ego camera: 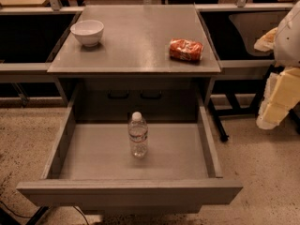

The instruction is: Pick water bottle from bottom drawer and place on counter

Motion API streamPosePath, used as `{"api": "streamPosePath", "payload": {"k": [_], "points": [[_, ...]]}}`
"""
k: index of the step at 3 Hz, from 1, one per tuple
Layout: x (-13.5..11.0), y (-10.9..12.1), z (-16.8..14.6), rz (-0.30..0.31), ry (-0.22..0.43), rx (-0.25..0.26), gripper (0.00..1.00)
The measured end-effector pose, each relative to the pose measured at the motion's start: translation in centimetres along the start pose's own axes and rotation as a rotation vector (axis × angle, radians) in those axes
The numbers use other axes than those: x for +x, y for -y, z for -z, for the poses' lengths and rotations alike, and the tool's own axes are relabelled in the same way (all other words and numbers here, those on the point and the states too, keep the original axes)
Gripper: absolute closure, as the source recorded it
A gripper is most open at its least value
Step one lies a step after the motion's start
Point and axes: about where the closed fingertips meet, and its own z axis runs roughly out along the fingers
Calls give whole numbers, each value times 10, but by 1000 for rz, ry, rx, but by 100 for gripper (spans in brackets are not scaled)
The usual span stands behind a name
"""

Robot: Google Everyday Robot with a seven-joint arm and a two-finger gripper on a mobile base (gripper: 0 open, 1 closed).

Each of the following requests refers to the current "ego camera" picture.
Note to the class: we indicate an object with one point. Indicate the grey cabinet counter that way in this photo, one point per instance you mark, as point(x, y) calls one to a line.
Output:
point(134, 55)

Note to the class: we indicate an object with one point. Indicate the left black drawer handle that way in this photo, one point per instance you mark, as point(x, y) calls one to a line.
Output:
point(118, 94)

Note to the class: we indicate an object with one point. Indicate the orange snack bag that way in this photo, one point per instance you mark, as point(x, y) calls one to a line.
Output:
point(186, 50)

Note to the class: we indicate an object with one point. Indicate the grey open bottom drawer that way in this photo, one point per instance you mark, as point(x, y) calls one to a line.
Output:
point(91, 166)

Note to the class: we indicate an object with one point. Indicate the white ceramic bowl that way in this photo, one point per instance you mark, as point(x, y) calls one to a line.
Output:
point(88, 32)

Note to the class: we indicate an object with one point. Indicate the black folding table stand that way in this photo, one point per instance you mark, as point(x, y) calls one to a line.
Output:
point(230, 88)

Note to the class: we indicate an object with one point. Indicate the left grey side table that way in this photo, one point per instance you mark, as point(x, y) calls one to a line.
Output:
point(30, 38)

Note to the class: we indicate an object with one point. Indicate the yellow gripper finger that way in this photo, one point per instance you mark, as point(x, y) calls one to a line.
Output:
point(281, 94)
point(266, 42)

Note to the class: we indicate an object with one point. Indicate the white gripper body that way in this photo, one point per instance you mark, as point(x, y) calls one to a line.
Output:
point(289, 42)

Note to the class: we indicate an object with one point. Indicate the right black drawer handle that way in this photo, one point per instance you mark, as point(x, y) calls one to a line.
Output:
point(151, 94)

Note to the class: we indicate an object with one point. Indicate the black drawer handle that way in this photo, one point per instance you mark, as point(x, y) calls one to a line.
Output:
point(151, 94)
point(118, 94)

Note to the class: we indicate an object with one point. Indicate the clear plastic water bottle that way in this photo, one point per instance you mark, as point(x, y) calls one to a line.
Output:
point(138, 135)

